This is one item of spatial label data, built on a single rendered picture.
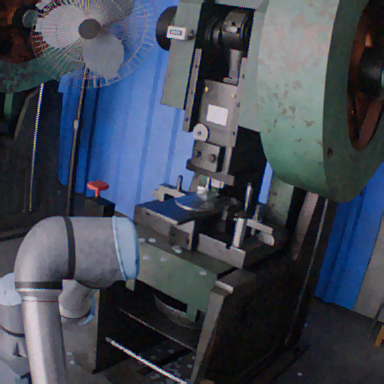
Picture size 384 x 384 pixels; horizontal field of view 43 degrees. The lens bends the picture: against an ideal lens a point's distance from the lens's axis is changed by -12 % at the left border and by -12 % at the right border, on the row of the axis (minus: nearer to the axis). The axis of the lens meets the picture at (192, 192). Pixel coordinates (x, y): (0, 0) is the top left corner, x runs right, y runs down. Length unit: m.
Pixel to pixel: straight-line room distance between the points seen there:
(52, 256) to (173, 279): 0.84
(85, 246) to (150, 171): 2.58
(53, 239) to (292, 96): 0.62
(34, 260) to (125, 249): 0.17
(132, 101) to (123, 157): 0.39
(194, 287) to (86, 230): 0.78
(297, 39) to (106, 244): 0.62
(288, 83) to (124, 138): 2.48
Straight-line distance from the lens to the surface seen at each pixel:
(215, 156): 1.66
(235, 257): 1.64
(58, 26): 2.31
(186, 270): 1.65
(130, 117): 3.55
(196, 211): 1.65
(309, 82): 1.18
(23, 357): 1.37
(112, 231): 0.93
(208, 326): 1.59
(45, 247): 0.90
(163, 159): 3.35
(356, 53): 1.49
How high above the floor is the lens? 1.33
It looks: 17 degrees down
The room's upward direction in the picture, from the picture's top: 10 degrees clockwise
